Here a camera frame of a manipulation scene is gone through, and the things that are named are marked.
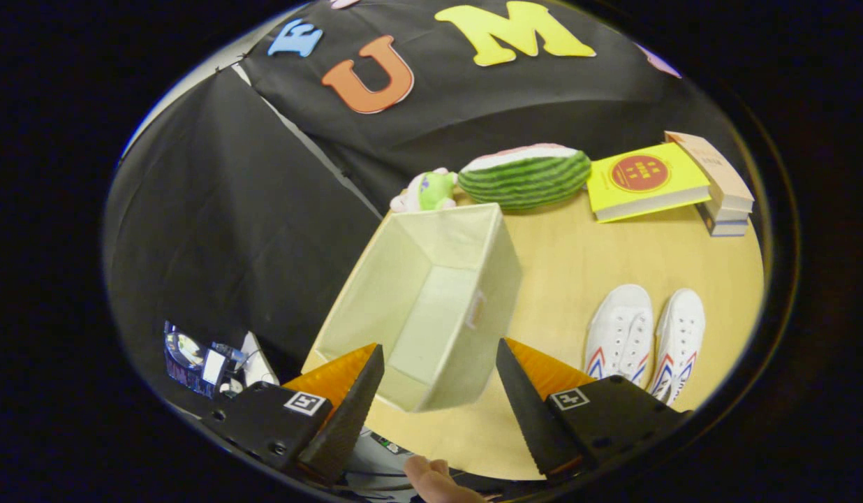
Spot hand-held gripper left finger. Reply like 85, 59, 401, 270
201, 343, 385, 488

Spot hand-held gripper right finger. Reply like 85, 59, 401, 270
496, 338, 691, 483

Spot white shoe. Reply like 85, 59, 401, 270
584, 284, 654, 386
648, 289, 706, 407

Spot beige fabric storage box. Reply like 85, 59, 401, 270
313, 203, 524, 413

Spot grey rounded object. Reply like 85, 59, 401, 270
344, 426, 432, 490

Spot white angular object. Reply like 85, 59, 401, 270
239, 331, 280, 387

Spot watermelon slice plush toy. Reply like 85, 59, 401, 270
458, 143, 593, 212

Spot green pink plush toy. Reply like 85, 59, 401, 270
390, 168, 459, 213

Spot yellow book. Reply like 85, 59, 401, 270
587, 143, 712, 224

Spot blue edged book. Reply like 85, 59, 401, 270
700, 213, 749, 238

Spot white cover book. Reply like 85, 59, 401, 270
697, 198, 753, 224

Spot tan cover book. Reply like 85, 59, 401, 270
664, 131, 755, 212

